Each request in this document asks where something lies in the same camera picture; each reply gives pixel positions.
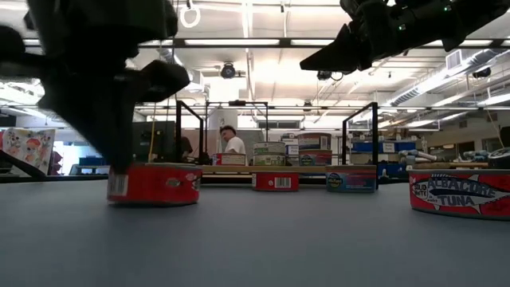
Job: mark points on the white ceiling air vent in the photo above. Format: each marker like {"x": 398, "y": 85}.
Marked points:
{"x": 454, "y": 60}

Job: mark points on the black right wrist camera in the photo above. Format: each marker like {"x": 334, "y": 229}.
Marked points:
{"x": 354, "y": 8}

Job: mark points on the blue table mat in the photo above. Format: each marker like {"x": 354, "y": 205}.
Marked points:
{"x": 255, "y": 247}

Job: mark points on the person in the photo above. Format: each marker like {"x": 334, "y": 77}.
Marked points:
{"x": 235, "y": 145}
{"x": 185, "y": 146}

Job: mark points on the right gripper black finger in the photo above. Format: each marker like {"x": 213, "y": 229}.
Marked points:
{"x": 346, "y": 38}
{"x": 334, "y": 60}

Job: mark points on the wooden workbench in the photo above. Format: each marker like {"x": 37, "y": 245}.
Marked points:
{"x": 450, "y": 165}

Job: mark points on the blue bin white print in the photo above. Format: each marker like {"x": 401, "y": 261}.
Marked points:
{"x": 384, "y": 173}

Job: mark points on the blue storage bins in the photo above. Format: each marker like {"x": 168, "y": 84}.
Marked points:
{"x": 402, "y": 146}

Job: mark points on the black table frame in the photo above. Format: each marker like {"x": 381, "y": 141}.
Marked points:
{"x": 40, "y": 179}

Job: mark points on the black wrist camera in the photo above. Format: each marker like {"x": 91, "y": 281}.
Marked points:
{"x": 167, "y": 79}
{"x": 354, "y": 8}

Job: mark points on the black ceiling projector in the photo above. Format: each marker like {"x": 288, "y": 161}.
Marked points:
{"x": 482, "y": 72}

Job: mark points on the colourful printed cloth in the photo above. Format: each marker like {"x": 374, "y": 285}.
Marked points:
{"x": 28, "y": 147}

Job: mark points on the black round object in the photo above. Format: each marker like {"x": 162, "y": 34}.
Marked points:
{"x": 500, "y": 159}

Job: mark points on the black ceiling-hung camera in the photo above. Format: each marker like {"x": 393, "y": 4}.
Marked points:
{"x": 324, "y": 75}

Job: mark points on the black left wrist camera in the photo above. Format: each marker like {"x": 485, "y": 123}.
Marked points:
{"x": 167, "y": 79}

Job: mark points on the black computer monitor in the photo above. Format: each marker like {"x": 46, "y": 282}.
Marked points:
{"x": 159, "y": 139}

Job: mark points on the black ceiling dome camera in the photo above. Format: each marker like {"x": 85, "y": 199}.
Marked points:
{"x": 228, "y": 71}

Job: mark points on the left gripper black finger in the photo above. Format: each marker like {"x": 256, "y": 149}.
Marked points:
{"x": 121, "y": 135}
{"x": 93, "y": 127}

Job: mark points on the thin black gantry frame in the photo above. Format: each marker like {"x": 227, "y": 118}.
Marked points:
{"x": 237, "y": 103}

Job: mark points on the blue crate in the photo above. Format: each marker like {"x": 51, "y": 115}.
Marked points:
{"x": 92, "y": 161}

